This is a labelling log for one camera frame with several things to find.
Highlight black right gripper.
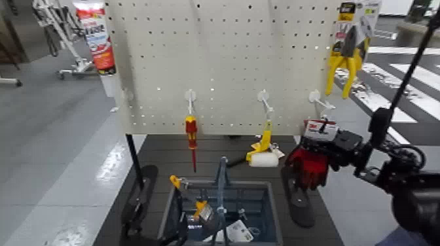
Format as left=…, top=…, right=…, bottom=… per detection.
left=301, top=130, right=365, bottom=173

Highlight red gloves with card label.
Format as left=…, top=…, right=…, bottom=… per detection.
left=283, top=118, right=339, bottom=192

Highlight gray teal plastic crate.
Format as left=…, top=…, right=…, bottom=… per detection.
left=156, top=178, right=284, bottom=246

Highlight white pegboard hook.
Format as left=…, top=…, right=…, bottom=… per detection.
left=308, top=90, right=336, bottom=119
left=257, top=89, right=276, bottom=121
left=184, top=88, right=198, bottom=116

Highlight black pegboard stand leg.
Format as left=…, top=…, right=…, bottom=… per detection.
left=118, top=133, right=159, bottom=246
left=280, top=166, right=316, bottom=229

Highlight yellow pliers in card pack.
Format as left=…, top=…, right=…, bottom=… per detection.
left=324, top=0, right=382, bottom=100

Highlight white labelled packet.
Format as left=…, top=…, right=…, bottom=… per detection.
left=202, top=219, right=255, bottom=243

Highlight blue cloth cover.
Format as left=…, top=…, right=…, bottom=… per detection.
left=384, top=226, right=430, bottom=246

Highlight black tripod pole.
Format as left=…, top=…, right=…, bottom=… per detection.
left=388, top=10, right=440, bottom=114

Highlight red yellow screwdriver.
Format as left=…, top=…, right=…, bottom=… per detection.
left=185, top=115, right=199, bottom=173

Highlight white perforated pegboard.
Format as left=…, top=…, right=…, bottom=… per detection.
left=104, top=0, right=344, bottom=137

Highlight red white sealant cartridge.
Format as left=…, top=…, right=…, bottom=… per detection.
left=73, top=0, right=119, bottom=99

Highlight white wheeled base leg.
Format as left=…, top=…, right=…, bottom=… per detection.
left=0, top=76, right=23, bottom=88

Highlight yellow frame white paint roller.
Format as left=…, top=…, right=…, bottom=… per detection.
left=227, top=120, right=286, bottom=169

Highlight yellow handled tool with label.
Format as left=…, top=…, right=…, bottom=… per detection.
left=178, top=186, right=226, bottom=241

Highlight white wheeled frame stand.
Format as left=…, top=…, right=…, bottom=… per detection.
left=31, top=0, right=100, bottom=80

